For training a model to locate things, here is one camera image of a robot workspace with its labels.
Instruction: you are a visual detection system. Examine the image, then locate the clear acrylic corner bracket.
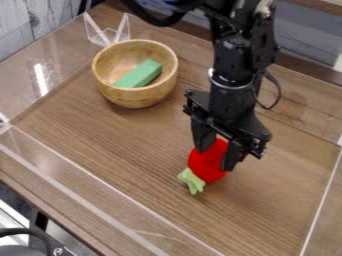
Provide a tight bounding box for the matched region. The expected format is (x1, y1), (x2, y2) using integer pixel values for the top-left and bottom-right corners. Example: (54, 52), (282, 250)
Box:
(82, 13), (131, 47)

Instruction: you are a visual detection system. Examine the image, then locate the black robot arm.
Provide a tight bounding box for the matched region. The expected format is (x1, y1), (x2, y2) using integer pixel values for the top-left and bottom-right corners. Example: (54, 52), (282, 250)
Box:
(123, 0), (279, 171)

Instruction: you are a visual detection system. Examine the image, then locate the black cable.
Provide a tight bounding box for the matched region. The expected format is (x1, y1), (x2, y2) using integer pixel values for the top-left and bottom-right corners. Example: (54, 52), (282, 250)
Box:
(255, 69), (283, 111)

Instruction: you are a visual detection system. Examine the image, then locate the wooden bowl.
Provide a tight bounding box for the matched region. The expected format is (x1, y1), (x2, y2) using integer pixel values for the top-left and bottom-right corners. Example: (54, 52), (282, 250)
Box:
(90, 39), (179, 109)

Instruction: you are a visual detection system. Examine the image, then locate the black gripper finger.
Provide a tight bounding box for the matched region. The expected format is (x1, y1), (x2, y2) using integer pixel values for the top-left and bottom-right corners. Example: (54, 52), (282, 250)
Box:
(220, 140), (248, 172)
(191, 117), (216, 153)

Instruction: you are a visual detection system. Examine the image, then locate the green rectangular block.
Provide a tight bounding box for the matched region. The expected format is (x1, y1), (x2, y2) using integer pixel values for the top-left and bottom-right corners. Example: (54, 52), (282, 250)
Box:
(113, 59), (163, 88)

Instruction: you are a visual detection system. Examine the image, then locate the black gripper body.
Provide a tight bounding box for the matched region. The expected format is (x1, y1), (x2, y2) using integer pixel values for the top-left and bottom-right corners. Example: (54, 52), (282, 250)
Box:
(183, 86), (271, 159)

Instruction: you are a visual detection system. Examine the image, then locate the clear acrylic tray wall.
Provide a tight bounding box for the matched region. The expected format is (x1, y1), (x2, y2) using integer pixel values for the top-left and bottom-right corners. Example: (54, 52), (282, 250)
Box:
(0, 113), (223, 256)

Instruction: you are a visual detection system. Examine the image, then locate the red plush strawberry toy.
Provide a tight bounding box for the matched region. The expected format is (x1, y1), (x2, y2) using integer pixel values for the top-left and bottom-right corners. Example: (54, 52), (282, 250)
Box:
(177, 139), (228, 195)

